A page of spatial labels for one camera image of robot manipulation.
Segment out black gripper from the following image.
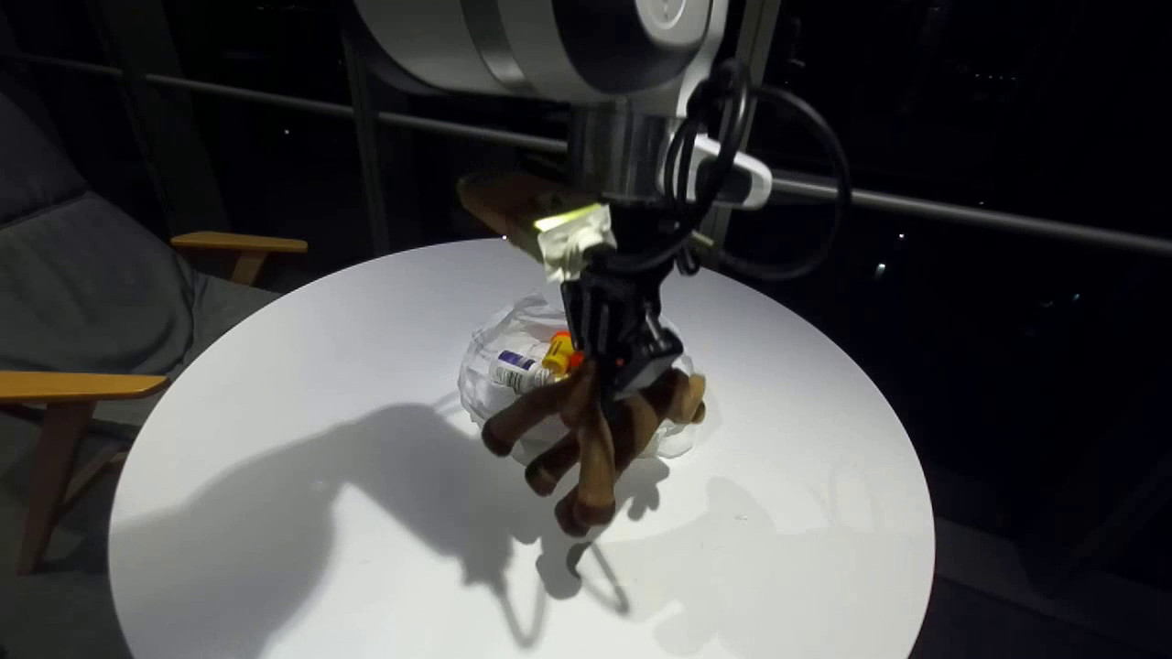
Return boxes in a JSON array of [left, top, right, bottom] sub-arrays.
[[574, 197, 687, 405]]

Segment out yellow cup with orange rim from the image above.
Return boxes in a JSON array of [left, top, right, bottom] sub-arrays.
[[537, 328, 587, 376]]

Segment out brown plush animal toy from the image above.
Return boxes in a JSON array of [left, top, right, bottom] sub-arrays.
[[481, 359, 709, 542]]

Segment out clear plastic bag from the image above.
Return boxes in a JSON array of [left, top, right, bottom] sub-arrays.
[[453, 289, 709, 467]]

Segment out wooden armchair with grey cushion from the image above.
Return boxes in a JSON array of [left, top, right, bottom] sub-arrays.
[[0, 84, 315, 580]]

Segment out wrist camera on wooden plate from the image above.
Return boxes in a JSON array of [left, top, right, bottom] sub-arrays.
[[453, 164, 614, 284]]

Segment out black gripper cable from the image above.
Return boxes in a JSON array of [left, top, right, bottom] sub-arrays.
[[658, 54, 856, 286]]

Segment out dark window post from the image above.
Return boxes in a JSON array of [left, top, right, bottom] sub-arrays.
[[332, 0, 397, 253]]

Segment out horizontal window rail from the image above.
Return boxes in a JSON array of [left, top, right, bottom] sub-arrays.
[[0, 48, 1172, 259]]

